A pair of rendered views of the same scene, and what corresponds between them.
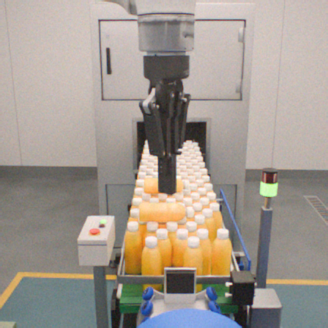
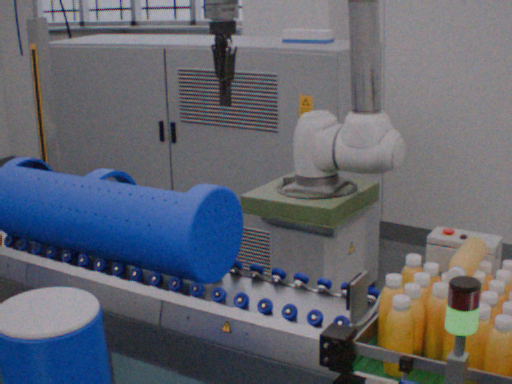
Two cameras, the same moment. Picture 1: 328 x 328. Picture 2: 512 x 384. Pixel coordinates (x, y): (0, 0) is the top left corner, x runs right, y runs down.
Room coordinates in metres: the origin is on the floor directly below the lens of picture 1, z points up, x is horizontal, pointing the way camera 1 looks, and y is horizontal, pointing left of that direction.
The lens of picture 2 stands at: (1.78, -1.65, 1.82)
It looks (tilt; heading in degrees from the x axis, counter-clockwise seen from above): 19 degrees down; 120
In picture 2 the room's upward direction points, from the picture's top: 1 degrees counter-clockwise
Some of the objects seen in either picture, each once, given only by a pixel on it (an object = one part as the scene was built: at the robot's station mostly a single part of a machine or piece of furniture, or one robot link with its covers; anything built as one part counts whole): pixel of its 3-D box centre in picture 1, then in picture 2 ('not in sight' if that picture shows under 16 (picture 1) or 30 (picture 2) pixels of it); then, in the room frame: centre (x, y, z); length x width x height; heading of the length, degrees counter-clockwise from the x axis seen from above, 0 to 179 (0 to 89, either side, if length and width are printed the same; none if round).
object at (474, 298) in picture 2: (269, 176); (464, 295); (1.47, -0.41, 1.23); 0.06 x 0.06 x 0.04
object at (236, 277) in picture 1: (240, 289); (339, 348); (1.13, -0.25, 0.95); 0.10 x 0.07 x 0.10; 90
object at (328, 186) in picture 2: not in sight; (312, 179); (0.63, 0.57, 1.09); 0.22 x 0.18 x 0.06; 3
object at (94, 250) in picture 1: (97, 239); (464, 252); (1.29, 0.24, 1.05); 0.20 x 0.10 x 0.10; 0
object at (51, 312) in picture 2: not in sight; (45, 311); (0.47, -0.57, 1.03); 0.28 x 0.28 x 0.01
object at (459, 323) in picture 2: (269, 187); (462, 316); (1.47, -0.41, 1.18); 0.06 x 0.06 x 0.05
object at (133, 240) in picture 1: (133, 249); not in sight; (1.33, 0.11, 0.99); 0.07 x 0.07 x 0.18
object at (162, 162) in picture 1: (159, 162); not in sight; (0.65, 0.01, 1.52); 0.03 x 0.01 x 0.05; 148
